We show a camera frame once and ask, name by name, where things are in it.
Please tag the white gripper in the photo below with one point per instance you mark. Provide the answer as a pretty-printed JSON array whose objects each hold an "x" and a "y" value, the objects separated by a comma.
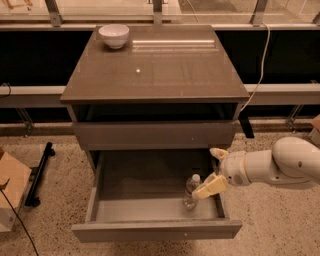
[{"x": 232, "y": 167}]

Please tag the clear plastic water bottle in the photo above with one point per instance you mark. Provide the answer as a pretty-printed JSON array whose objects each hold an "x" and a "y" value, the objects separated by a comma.
[{"x": 191, "y": 184}]

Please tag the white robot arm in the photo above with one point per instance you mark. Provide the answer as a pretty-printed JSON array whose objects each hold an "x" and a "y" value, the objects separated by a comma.
[{"x": 291, "y": 163}]

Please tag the open grey middle drawer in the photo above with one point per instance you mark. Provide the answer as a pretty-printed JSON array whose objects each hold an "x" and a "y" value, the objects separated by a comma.
[{"x": 138, "y": 195}]

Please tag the grey drawer cabinet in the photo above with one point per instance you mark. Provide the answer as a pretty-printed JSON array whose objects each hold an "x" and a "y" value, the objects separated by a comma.
[{"x": 166, "y": 74}]

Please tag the closed grey upper drawer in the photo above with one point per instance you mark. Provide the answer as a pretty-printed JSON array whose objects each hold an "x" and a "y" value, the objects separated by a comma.
[{"x": 143, "y": 136}]

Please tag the white ceramic bowl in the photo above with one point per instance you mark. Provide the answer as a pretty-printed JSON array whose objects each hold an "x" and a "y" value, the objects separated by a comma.
[{"x": 114, "y": 35}]

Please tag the brown cardboard box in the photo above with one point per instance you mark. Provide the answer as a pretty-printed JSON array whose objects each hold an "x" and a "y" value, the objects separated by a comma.
[{"x": 14, "y": 175}]

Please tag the metal window rail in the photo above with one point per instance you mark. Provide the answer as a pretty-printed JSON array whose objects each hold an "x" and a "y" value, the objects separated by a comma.
[{"x": 266, "y": 94}]

